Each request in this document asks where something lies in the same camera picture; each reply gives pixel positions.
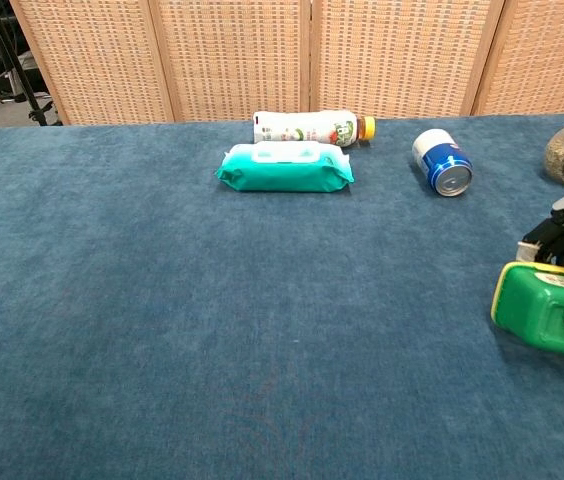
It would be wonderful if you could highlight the blue velvet tablecloth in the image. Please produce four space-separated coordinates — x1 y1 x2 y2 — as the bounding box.
0 112 564 480

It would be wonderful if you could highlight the woven wooden folding screen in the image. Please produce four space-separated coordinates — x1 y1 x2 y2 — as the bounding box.
9 0 564 126

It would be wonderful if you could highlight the white bottle with yellow cap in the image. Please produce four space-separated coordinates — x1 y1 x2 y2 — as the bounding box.
252 109 377 149

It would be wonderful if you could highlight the green tub with yellow lid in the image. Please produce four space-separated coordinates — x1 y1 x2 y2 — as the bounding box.
490 261 564 359

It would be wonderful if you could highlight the blue and white drink can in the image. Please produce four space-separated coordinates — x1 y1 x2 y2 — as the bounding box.
411 128 474 198

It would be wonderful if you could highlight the teal wet wipes pack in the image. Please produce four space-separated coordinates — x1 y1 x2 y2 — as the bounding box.
215 140 356 194

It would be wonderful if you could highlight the black tripod stand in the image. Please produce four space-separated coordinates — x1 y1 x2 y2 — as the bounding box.
0 0 63 127

